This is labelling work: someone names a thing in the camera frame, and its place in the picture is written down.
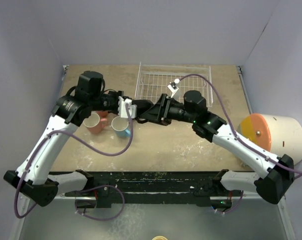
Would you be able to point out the salmon pink mug with handle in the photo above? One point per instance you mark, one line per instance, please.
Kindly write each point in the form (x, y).
(95, 123)

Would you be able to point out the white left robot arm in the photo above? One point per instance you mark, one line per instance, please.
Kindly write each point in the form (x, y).
(32, 177)

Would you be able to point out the salmon pink cup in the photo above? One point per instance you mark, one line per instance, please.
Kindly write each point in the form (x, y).
(102, 113)

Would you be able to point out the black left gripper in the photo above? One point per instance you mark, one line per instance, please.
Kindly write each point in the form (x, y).
(116, 95)

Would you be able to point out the black mug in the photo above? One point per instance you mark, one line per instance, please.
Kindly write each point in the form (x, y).
(142, 106)

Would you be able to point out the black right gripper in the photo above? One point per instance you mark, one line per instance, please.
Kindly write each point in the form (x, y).
(159, 113)

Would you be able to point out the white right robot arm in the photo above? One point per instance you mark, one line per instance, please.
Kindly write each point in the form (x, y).
(214, 129)

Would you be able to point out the yellow round object at bottom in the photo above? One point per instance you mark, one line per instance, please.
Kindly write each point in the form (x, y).
(159, 238)

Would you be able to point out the cream cylinder with orange lid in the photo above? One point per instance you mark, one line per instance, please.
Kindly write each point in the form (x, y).
(277, 134)

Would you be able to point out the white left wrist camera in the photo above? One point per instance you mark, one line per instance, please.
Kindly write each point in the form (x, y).
(126, 108)

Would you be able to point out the blue cup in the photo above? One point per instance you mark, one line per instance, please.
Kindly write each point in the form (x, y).
(121, 126)

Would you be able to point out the white wire dish rack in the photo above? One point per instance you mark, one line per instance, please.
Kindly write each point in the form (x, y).
(153, 80)

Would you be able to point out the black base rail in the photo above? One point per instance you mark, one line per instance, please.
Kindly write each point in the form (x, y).
(200, 188)

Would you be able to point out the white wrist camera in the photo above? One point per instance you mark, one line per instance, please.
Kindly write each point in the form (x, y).
(174, 89)
(126, 108)

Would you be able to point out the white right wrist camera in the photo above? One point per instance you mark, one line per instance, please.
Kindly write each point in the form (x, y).
(174, 89)

